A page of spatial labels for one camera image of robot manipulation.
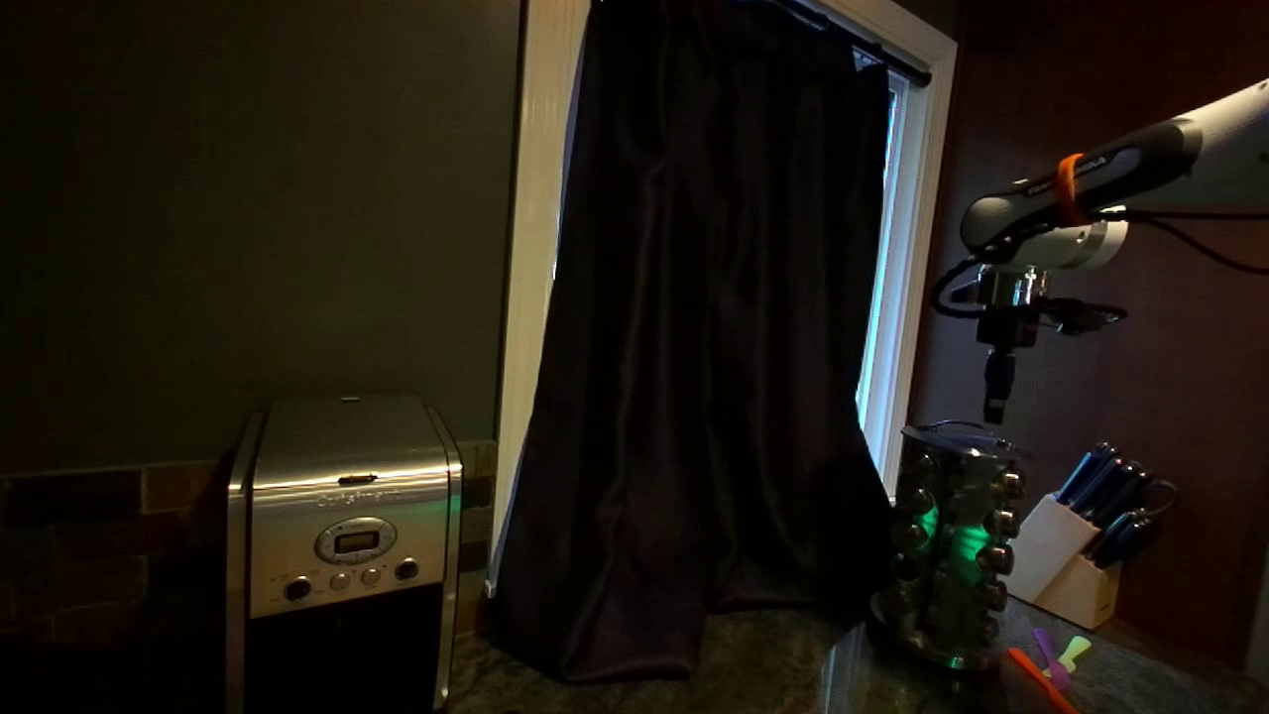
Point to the wooden knife block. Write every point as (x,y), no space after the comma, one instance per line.
(1066,575)

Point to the white framed window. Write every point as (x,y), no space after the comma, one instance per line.
(917,248)

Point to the dark curtain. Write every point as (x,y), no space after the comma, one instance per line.
(704,347)

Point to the stainless steel coffee maker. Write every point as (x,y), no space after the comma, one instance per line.
(347,516)

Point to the revolving spice jar rack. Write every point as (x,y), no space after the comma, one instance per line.
(952,555)

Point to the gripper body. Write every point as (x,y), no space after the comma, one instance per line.
(1007,327)

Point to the purple plastic utensil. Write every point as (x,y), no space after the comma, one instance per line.
(1051,659)

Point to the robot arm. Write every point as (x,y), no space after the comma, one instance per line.
(1219,139)

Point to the black curtain rod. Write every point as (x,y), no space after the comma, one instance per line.
(892,59)

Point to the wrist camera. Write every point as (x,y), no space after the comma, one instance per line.
(1081,316)

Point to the yellow-green plastic utensil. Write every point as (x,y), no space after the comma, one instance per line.
(1073,651)

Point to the orange plastic utensil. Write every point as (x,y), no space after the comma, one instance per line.
(1041,679)

